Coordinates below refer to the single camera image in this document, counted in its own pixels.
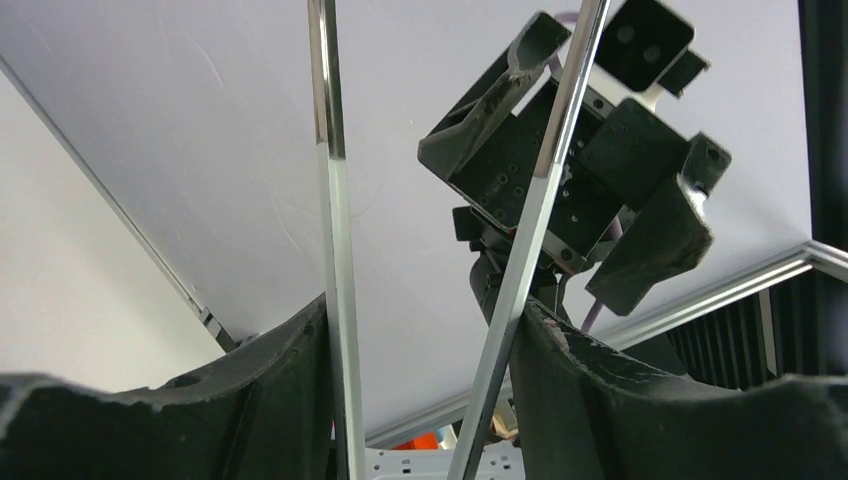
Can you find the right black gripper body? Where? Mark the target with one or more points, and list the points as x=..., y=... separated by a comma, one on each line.
x=618, y=157

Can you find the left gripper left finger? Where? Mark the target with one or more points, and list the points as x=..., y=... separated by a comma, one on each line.
x=262, y=411

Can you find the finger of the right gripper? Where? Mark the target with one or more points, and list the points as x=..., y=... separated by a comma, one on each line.
x=669, y=235
x=483, y=108

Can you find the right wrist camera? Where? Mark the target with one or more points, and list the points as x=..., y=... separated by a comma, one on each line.
x=645, y=53

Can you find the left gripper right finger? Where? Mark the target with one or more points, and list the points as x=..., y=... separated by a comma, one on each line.
x=588, y=411

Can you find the steel serving tongs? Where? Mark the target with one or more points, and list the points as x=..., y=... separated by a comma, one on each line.
x=338, y=259

